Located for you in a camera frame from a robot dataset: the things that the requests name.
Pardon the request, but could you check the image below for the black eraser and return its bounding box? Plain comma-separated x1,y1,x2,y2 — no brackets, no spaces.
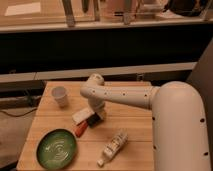
86,114,101,127

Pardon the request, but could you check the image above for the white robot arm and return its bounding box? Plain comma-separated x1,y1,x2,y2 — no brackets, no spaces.
80,74,212,171

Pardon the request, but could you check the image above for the white sponge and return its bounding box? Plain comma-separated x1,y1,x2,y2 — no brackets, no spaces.
72,107,94,125

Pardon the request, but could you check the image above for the orange carrot toy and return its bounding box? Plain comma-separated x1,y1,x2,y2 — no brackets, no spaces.
75,121,88,137

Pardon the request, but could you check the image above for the white plastic bottle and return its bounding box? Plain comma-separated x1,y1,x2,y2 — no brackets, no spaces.
97,131,128,167

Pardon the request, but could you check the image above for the translucent plastic cup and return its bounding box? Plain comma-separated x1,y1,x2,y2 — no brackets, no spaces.
51,86,68,108

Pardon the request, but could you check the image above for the green plate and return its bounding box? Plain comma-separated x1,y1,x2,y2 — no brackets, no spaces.
36,129,77,170

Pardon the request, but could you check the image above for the black cable on floor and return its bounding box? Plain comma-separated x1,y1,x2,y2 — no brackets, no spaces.
0,107,38,118

